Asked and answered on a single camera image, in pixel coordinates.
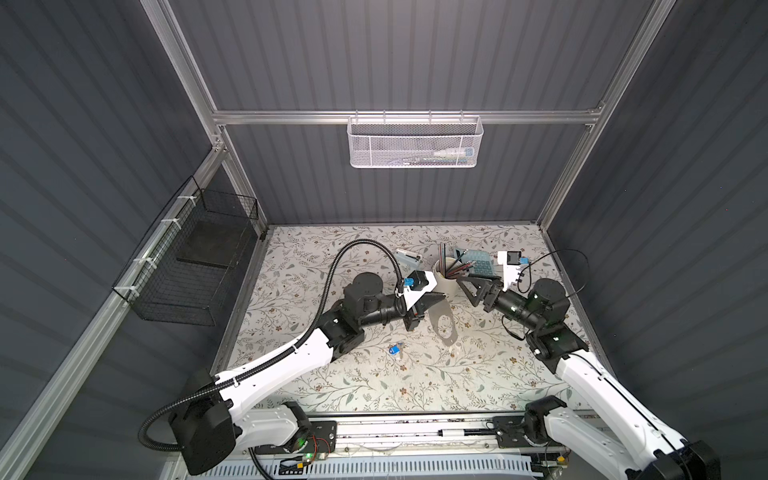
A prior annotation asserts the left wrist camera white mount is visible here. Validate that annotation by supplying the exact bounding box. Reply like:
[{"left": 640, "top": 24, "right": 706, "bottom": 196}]
[{"left": 403, "top": 270, "right": 437, "bottom": 308}]

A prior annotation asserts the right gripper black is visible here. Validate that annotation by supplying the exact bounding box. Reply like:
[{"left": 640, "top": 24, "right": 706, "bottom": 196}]
[{"left": 457, "top": 271, "right": 541, "bottom": 334}]

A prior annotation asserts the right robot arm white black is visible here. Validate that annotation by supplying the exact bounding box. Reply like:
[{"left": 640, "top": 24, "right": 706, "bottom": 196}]
[{"left": 457, "top": 276, "right": 722, "bottom": 479}]

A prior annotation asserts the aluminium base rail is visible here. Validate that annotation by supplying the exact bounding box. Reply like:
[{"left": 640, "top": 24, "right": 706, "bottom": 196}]
[{"left": 173, "top": 413, "right": 655, "bottom": 463}]

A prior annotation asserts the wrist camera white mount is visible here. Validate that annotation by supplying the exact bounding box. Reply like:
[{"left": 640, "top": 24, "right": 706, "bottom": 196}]
[
  {"left": 403, "top": 270, "right": 437, "bottom": 308},
  {"left": 497, "top": 250, "right": 530, "bottom": 290}
]

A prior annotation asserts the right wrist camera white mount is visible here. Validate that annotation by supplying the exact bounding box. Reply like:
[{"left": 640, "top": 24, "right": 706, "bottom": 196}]
[{"left": 497, "top": 250, "right": 530, "bottom": 290}]

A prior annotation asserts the glue tube in basket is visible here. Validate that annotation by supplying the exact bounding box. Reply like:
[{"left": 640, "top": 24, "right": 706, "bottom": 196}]
[{"left": 413, "top": 147, "right": 476, "bottom": 164}]

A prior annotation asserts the light blue stapler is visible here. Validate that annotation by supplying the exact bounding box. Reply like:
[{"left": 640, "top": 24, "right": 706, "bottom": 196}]
[{"left": 395, "top": 249, "right": 423, "bottom": 270}]

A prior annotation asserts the black corrugated cable conduit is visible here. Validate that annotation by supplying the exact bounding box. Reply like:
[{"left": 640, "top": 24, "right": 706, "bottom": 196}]
[{"left": 137, "top": 238, "right": 404, "bottom": 452}]

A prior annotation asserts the white wire mesh basket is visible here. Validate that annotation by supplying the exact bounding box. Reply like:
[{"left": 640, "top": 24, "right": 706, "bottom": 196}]
[{"left": 346, "top": 116, "right": 484, "bottom": 169}]

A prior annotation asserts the white pencil cup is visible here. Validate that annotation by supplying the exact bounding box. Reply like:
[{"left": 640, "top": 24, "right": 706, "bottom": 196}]
[{"left": 432, "top": 261, "right": 461, "bottom": 297}]

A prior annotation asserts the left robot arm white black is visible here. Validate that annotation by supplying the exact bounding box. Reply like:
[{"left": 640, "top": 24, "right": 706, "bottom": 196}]
[{"left": 168, "top": 270, "right": 445, "bottom": 475}]

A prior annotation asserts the black wire basket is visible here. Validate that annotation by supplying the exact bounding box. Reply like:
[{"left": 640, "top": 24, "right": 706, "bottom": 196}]
[{"left": 113, "top": 179, "right": 259, "bottom": 327}]

